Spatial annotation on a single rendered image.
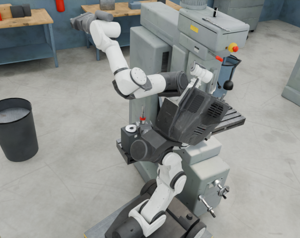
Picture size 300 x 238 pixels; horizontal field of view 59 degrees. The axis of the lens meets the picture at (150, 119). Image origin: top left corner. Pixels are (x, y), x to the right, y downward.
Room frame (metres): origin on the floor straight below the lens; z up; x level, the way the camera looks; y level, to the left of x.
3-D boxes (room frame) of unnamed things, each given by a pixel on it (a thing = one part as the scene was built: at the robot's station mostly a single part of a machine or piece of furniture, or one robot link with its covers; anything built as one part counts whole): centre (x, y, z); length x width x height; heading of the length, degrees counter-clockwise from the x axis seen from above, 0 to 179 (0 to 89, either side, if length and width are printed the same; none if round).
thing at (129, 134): (1.57, 0.09, 1.03); 0.22 x 0.12 x 0.20; 128
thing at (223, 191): (1.44, -0.64, 0.63); 0.16 x 0.12 x 0.12; 31
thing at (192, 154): (1.87, -0.38, 0.79); 0.50 x 0.35 x 0.12; 31
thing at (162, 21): (2.30, -0.13, 1.66); 0.80 x 0.23 x 0.20; 31
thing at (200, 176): (1.85, -0.40, 0.43); 0.81 x 0.32 x 0.60; 31
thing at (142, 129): (1.46, 0.02, 1.16); 0.13 x 0.12 x 0.10; 106
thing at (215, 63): (1.87, -0.38, 1.47); 0.21 x 0.19 x 0.32; 121
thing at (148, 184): (1.46, -0.05, 0.50); 0.20 x 0.05 x 0.20; 134
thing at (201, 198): (1.34, -0.53, 0.51); 0.22 x 0.06 x 0.06; 31
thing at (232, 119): (1.83, -0.33, 0.89); 1.24 x 0.23 x 0.08; 121
